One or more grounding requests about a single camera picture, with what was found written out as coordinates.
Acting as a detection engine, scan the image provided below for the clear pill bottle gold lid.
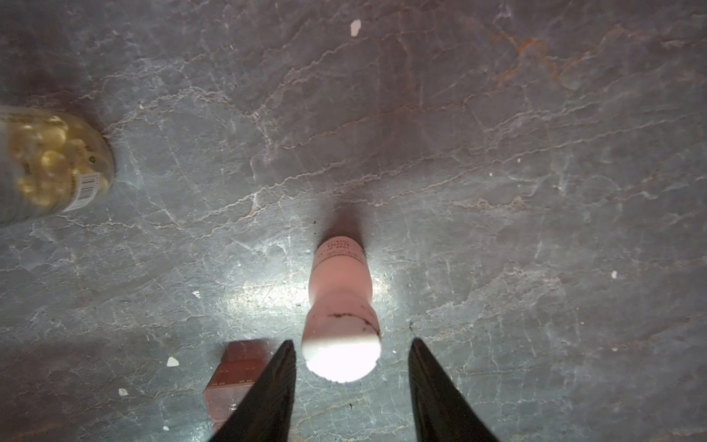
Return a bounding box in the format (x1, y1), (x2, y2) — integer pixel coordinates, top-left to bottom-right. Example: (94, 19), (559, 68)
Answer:
(1, 106), (115, 228)

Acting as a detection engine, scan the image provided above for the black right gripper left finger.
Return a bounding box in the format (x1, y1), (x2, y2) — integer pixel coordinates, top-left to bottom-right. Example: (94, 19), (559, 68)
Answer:
(211, 340), (296, 442)

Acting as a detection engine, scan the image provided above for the small white pill bottle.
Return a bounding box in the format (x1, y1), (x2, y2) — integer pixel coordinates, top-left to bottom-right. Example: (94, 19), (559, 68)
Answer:
(301, 236), (382, 383)

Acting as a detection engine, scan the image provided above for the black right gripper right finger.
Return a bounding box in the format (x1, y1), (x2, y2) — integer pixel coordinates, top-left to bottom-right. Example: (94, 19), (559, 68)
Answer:
(408, 338), (498, 442)

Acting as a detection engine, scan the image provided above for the red weekly pill organizer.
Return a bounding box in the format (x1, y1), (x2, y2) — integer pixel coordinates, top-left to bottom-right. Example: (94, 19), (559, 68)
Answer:
(204, 339), (274, 433)

